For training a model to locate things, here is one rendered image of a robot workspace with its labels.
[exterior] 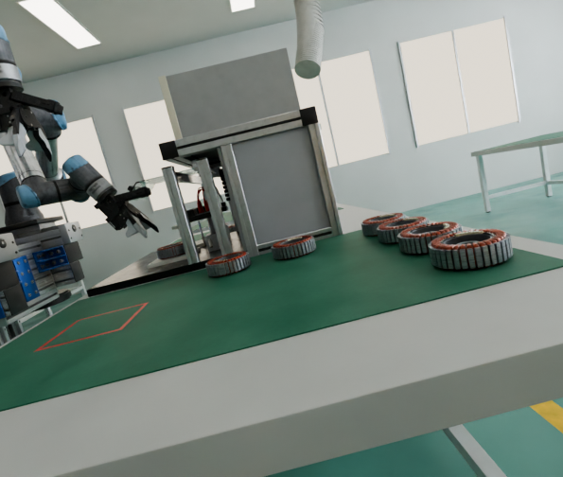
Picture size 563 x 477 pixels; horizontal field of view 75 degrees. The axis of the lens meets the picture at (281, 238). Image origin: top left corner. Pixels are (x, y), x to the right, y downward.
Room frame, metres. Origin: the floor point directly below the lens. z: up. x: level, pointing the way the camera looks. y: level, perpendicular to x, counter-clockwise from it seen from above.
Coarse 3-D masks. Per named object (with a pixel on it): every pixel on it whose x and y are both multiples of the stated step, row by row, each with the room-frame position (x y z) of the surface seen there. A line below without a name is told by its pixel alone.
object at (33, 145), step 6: (30, 132) 1.07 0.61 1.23; (36, 132) 1.07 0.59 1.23; (42, 132) 1.09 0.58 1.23; (30, 138) 1.08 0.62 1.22; (36, 138) 1.07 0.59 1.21; (42, 138) 1.08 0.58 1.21; (30, 144) 1.09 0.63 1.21; (36, 144) 1.09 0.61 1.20; (42, 144) 1.09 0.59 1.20; (48, 144) 1.10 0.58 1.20; (36, 150) 1.10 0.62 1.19; (42, 150) 1.10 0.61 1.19; (48, 150) 1.10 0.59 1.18; (48, 156) 1.10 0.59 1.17
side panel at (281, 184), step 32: (224, 160) 1.04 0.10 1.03; (256, 160) 1.05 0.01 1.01; (288, 160) 1.05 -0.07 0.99; (320, 160) 1.05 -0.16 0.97; (256, 192) 1.05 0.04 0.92; (288, 192) 1.05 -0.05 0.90; (320, 192) 1.05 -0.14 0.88; (256, 224) 1.05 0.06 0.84; (288, 224) 1.05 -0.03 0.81; (320, 224) 1.05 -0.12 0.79
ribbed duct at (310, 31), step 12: (300, 0) 2.46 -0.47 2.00; (312, 0) 2.45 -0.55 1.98; (300, 12) 2.45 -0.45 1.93; (312, 12) 2.43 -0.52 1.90; (300, 24) 2.43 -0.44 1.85; (312, 24) 2.40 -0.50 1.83; (300, 36) 2.40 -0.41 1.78; (312, 36) 2.37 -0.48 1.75; (300, 48) 2.36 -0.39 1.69; (312, 48) 2.33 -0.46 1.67; (300, 60) 2.31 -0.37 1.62; (312, 60) 2.30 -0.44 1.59; (300, 72) 2.39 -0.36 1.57; (312, 72) 2.38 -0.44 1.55
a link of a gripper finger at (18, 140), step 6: (24, 132) 1.00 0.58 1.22; (0, 138) 0.98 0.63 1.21; (6, 138) 0.98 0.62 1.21; (12, 138) 0.98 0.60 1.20; (18, 138) 0.97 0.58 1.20; (24, 138) 0.99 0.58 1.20; (0, 144) 0.97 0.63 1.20; (6, 144) 0.97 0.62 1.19; (12, 144) 0.97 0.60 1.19; (18, 144) 0.97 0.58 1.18; (24, 144) 0.98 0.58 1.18; (18, 150) 0.96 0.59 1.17; (24, 150) 0.97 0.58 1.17
